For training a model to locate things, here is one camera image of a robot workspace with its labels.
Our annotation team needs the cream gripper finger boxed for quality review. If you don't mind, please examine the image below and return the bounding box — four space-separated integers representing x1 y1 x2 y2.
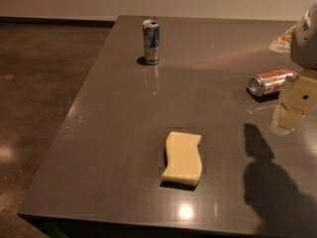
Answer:
270 104 305 136

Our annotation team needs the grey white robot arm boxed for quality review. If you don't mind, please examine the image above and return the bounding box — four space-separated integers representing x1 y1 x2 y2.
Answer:
269 2 317 136

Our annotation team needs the yellow wavy sponge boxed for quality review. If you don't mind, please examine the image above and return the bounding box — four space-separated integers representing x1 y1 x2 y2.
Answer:
161 132 202 186

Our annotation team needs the lying orange silver can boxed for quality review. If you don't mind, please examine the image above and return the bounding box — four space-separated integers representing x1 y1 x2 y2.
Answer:
248 68 296 97

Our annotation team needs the snack bag at table edge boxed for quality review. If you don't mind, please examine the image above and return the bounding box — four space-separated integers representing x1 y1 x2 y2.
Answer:
269 26 295 54

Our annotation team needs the upright blue silver can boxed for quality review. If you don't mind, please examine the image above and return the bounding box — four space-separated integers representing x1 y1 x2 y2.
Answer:
143 19 159 64

